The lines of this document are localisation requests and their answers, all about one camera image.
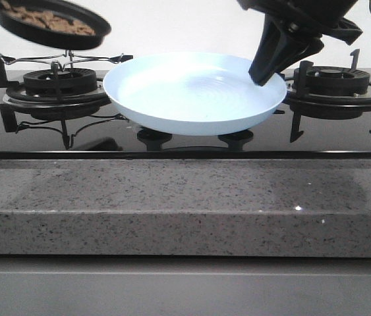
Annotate black left pan support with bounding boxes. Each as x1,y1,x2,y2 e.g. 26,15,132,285
0,55,109,109

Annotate black pan support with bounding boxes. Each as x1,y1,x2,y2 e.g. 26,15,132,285
283,49,371,142
0,55,109,109

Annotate brown meat pieces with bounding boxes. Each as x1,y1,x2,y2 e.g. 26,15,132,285
0,1,96,36

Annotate black left gas burner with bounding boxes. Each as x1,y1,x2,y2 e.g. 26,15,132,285
23,68,98,97

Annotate light blue plate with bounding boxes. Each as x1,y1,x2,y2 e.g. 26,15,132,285
103,52,287,136

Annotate black glass cooktop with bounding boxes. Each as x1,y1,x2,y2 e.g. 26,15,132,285
0,68,371,161

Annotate black gas burner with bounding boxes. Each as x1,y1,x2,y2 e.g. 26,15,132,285
305,66,370,96
23,68,98,97

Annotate black right pan support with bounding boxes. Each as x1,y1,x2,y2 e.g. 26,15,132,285
283,49,371,142

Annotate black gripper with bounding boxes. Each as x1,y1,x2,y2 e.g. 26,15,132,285
238,0,362,86

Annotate grey cabinet front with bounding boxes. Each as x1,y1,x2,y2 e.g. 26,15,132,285
0,256,371,315

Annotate black right gas burner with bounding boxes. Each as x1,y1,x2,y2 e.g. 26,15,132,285
305,66,370,96

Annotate black frying pan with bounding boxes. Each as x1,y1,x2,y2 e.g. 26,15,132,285
0,1,111,50

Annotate wire pan trivet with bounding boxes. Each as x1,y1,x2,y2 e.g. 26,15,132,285
0,49,134,70

